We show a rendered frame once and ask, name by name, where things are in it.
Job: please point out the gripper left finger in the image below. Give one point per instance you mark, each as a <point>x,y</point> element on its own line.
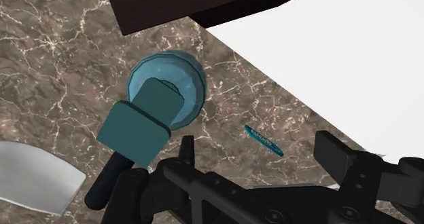
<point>212,190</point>

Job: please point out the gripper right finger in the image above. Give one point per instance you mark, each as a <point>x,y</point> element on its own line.
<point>357,170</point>

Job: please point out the blue pen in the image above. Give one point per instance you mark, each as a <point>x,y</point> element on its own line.
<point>264,140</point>

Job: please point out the blue bowl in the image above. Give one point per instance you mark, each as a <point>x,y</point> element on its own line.
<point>185,74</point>

